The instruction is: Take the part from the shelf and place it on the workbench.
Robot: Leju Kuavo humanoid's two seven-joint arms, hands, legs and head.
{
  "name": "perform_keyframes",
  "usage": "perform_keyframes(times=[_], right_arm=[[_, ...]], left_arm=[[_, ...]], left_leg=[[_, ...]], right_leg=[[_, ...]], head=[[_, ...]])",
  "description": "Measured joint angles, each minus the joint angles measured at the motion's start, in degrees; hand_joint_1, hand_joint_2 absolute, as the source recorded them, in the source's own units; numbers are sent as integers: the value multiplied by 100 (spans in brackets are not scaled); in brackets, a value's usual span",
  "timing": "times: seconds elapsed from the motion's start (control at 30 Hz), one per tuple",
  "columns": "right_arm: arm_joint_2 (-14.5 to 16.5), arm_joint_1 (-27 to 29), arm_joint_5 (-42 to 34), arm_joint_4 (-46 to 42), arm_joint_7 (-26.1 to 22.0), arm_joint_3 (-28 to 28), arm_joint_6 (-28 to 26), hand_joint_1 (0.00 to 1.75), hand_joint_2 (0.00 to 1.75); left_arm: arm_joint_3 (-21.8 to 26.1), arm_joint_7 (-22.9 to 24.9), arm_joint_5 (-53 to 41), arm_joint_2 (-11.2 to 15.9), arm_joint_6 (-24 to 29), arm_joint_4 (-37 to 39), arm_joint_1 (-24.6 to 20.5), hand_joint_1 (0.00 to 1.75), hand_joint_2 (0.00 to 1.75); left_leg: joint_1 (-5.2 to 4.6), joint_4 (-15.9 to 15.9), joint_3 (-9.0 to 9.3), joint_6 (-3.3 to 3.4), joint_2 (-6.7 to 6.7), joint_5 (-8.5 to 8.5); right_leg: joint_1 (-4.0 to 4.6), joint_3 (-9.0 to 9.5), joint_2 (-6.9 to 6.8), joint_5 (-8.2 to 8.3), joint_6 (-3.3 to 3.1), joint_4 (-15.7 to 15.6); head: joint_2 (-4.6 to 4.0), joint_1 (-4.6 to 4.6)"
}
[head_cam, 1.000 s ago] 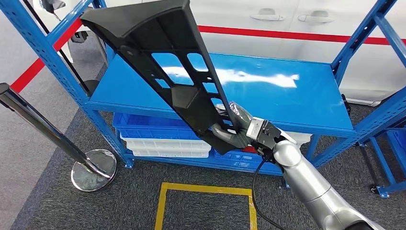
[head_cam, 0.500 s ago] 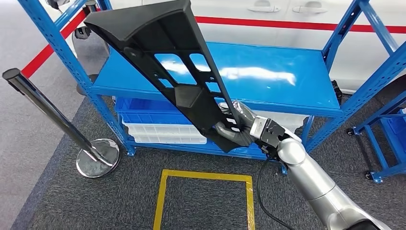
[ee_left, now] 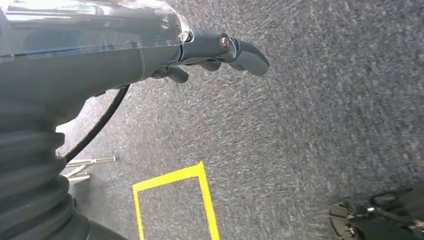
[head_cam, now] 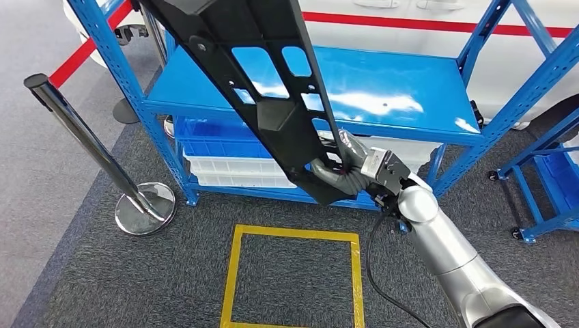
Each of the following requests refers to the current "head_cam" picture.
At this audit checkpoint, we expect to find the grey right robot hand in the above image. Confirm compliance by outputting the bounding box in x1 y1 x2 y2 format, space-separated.
309 128 377 196

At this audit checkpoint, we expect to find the black plastic bumper bracket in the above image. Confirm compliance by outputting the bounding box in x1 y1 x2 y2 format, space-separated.
137 0 363 207

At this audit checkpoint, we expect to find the blue metal shelf rack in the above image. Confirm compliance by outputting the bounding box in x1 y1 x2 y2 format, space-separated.
66 0 579 214

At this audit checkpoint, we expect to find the blue wheeled shelf cart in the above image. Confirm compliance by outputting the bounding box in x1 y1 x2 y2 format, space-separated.
488 106 579 245

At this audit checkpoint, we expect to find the white plastic bin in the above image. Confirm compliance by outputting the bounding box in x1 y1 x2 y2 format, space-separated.
183 151 286 176
397 156 428 175
563 135 579 166
194 172 297 189
316 131 442 164

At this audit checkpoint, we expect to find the yellow floor tape square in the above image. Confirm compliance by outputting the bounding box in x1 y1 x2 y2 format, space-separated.
219 223 367 328

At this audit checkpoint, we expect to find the white car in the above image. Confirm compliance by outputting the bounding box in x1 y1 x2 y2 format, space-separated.
63 0 579 132

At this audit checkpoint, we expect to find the black ribbed object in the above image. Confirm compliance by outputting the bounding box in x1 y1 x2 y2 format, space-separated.
470 99 484 128

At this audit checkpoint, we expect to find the blue plastic bin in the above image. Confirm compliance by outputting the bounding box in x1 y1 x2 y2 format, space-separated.
173 115 274 159
533 151 579 214

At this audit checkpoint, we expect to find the red barrier belt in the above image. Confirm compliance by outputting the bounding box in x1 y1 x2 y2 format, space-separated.
300 11 576 40
47 0 135 90

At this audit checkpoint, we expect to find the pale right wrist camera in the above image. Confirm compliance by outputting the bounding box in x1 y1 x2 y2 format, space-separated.
360 148 386 180

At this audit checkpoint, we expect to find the black camera bracket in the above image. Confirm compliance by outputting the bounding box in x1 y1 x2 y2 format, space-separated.
375 151 412 209

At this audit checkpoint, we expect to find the black camera cable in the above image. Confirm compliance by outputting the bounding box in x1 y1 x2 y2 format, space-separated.
365 213 433 328

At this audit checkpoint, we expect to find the chrome stanchion post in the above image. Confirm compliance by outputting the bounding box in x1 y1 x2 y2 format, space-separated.
141 6 176 139
23 73 178 236

